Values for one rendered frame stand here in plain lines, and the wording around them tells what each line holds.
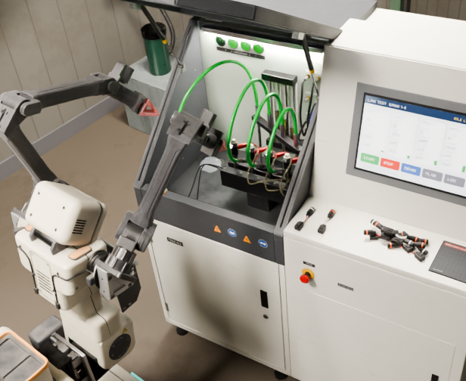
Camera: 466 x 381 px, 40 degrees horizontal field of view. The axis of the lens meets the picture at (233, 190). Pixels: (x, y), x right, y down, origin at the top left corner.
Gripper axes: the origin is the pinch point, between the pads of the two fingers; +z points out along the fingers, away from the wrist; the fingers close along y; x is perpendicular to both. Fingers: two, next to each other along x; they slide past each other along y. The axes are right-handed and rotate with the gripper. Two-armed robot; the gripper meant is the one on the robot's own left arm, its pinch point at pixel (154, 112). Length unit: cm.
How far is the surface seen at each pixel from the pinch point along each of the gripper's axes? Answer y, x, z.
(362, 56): -44, -54, 36
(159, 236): 16, 48, 37
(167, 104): 23.7, -3.1, 12.6
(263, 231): -32, 17, 48
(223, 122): 38, -8, 46
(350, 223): -49, -3, 67
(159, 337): 36, 102, 78
